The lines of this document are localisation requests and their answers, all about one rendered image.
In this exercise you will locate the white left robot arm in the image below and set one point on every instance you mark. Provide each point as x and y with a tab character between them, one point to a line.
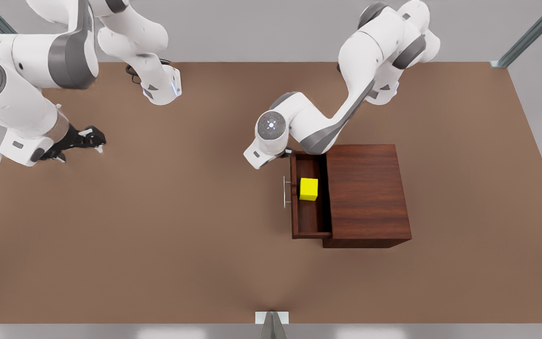
370	52

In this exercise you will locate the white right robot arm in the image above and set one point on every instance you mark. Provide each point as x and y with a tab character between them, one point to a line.
21	61

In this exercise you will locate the yellow cube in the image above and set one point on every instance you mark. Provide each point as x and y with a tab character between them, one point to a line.
308	189

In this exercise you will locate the dark brown wooden cabinet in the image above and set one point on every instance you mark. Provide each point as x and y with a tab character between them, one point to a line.
367	193

